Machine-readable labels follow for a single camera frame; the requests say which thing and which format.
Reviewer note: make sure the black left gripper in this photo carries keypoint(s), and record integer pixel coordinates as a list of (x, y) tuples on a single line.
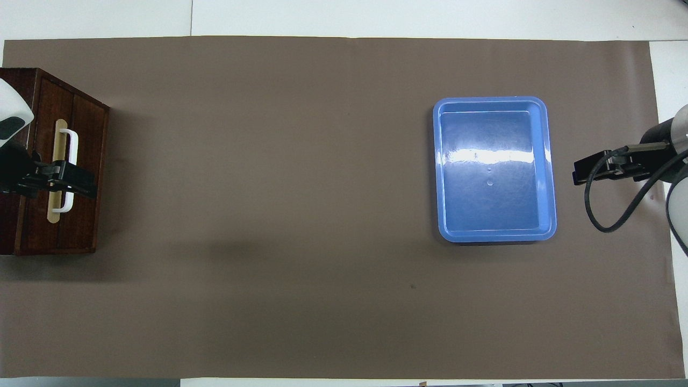
[(27, 169)]

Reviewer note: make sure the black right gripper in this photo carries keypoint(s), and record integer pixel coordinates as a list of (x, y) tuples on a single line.
[(623, 165)]

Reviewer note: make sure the wooden drawer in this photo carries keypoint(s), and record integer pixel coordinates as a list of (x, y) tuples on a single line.
[(45, 102)]

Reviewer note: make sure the dark wooden cabinet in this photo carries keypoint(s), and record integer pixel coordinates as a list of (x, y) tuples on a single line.
[(86, 226)]

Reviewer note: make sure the blue plastic tray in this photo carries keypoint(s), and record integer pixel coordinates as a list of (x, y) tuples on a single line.
[(484, 215)]

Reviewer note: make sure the brown paper table mat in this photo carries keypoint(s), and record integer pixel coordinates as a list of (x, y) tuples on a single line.
[(269, 215)]

